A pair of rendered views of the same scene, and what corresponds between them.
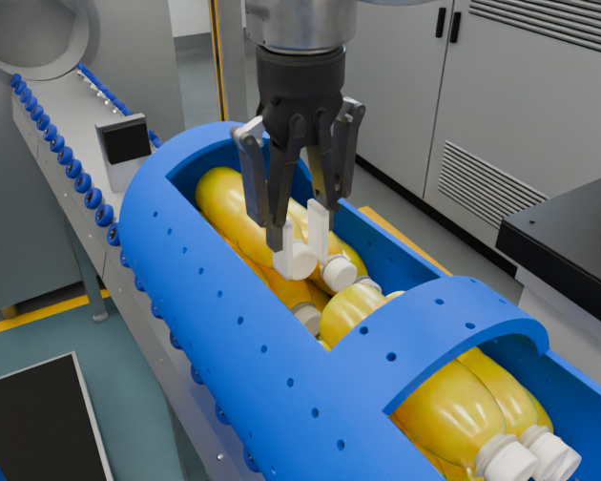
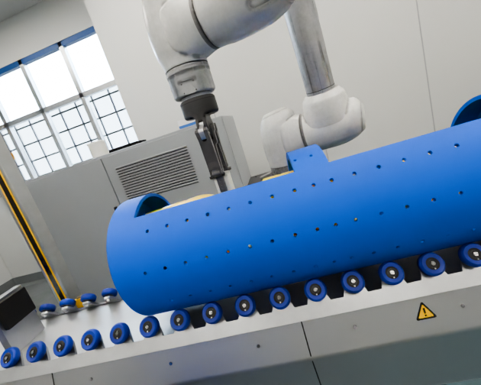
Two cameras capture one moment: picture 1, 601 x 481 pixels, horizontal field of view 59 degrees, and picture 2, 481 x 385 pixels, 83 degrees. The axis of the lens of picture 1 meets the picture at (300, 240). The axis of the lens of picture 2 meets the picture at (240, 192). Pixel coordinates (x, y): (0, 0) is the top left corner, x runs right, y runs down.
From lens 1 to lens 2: 0.48 m
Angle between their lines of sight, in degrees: 49
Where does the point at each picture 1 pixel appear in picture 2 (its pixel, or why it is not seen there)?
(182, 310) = (210, 241)
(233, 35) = (43, 230)
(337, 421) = (322, 177)
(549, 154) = not seen: hidden behind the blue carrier
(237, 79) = (55, 253)
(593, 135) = not seen: hidden behind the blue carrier
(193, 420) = (224, 357)
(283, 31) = (203, 82)
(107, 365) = not seen: outside the picture
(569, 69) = (185, 195)
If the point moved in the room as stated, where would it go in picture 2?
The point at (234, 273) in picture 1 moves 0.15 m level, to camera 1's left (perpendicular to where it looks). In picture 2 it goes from (226, 196) to (166, 233)
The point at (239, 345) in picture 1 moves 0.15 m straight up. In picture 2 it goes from (259, 208) to (234, 128)
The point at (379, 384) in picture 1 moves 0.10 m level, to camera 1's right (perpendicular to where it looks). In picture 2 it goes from (318, 160) to (335, 147)
